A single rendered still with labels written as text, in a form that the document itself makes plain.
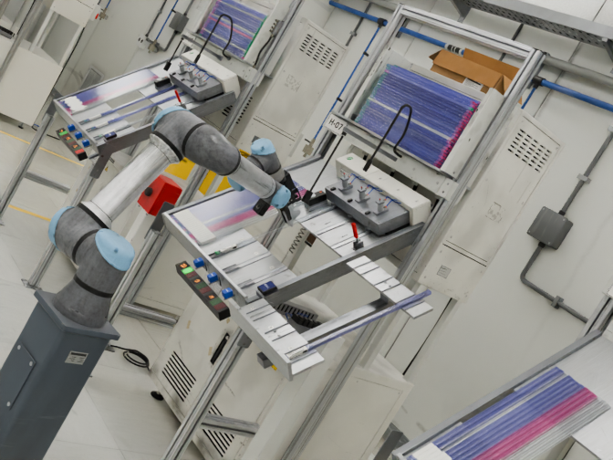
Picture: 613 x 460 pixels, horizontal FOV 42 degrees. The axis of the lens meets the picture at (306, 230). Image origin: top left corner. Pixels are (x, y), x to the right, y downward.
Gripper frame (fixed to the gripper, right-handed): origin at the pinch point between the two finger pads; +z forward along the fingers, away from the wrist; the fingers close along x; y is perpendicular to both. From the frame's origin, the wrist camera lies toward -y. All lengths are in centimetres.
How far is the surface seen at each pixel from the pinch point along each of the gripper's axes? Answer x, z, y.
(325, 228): -10.1, 3.2, 8.9
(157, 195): 69, 3, -26
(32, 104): 438, 92, -26
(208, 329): 17, 36, -42
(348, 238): -21.0, 3.6, 11.3
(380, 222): -27.3, 0.3, 22.3
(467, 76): 15, 0, 100
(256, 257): -10.3, -3.6, -18.4
